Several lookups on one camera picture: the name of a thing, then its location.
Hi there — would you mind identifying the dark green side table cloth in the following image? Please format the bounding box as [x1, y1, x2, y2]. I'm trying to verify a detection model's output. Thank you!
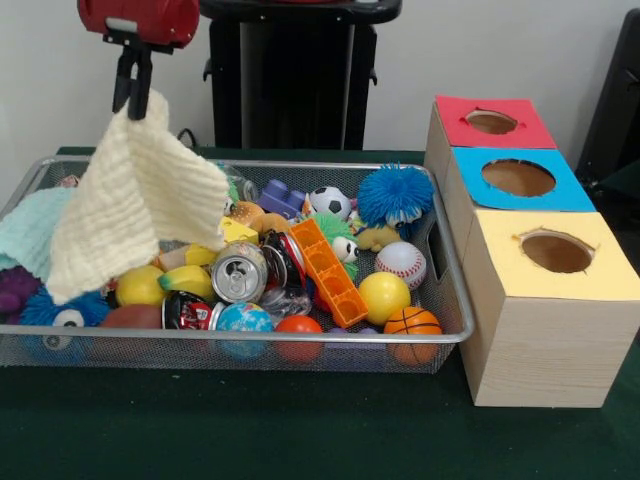
[597, 162, 640, 201]

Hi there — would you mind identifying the purple toy block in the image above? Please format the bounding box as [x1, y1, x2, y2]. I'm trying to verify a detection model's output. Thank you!
[257, 178, 307, 219]

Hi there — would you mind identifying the mint green cloth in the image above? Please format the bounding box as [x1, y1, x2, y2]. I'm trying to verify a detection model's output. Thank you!
[0, 188, 84, 271]

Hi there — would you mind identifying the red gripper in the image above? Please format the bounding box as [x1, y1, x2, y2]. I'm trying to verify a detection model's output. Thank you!
[77, 0, 201, 121]

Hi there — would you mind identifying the cream cloth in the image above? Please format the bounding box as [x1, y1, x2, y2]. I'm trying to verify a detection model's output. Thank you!
[47, 89, 231, 306]

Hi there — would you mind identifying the yellow ball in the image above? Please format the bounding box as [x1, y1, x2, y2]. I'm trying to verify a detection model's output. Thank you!
[357, 272, 412, 327]

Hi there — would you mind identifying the black side stand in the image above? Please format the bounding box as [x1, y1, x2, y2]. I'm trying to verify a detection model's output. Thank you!
[574, 7, 640, 174]

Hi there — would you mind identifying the silver mesh bin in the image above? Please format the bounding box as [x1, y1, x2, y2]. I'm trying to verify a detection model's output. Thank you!
[0, 154, 475, 375]

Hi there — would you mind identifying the long orange toy block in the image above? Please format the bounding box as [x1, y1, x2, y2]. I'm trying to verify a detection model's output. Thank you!
[288, 217, 370, 329]

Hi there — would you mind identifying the large blue spiky ball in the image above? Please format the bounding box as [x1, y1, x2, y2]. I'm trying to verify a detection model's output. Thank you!
[357, 161, 435, 239]

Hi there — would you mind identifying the silver drink can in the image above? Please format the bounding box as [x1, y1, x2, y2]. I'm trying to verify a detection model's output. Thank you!
[210, 241, 270, 305]

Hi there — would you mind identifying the orange toy basketball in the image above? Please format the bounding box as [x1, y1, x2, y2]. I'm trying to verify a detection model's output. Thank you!
[383, 306, 444, 366]

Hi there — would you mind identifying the blue globe ball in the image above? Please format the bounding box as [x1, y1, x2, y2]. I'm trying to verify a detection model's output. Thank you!
[215, 302, 275, 359]

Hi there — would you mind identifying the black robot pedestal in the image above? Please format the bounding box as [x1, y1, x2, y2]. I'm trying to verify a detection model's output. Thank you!
[192, 0, 404, 151]

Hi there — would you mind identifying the toy soccer ball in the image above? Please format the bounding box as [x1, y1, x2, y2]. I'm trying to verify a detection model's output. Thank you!
[308, 186, 353, 220]

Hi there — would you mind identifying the wooden box with three holes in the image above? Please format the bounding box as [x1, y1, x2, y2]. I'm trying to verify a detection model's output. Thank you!
[424, 94, 640, 409]

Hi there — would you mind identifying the small orange ball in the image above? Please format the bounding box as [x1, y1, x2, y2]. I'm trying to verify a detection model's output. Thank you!
[273, 314, 324, 364]

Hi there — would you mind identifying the white toy baseball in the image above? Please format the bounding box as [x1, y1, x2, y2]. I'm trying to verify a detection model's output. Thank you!
[374, 241, 428, 291]

